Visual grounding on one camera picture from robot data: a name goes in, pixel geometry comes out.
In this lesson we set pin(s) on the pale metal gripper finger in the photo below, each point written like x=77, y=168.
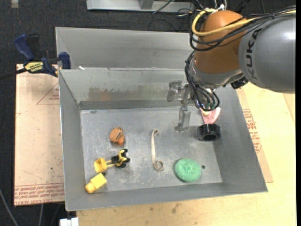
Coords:
x=172, y=91
x=184, y=119

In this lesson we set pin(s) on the pink and white toy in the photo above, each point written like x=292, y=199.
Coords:
x=212, y=116

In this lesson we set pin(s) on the grey metal bin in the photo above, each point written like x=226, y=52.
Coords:
x=141, y=135

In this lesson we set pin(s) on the green round scrubber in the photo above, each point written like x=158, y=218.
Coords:
x=187, y=170

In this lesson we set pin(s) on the orange toy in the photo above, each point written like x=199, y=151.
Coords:
x=116, y=135

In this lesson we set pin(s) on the yellow and black toy digger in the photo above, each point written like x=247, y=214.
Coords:
x=121, y=159

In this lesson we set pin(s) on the yellow toy block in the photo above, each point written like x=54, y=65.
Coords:
x=97, y=182

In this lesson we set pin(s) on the brown cardboard board, red print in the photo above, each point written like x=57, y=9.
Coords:
x=37, y=138

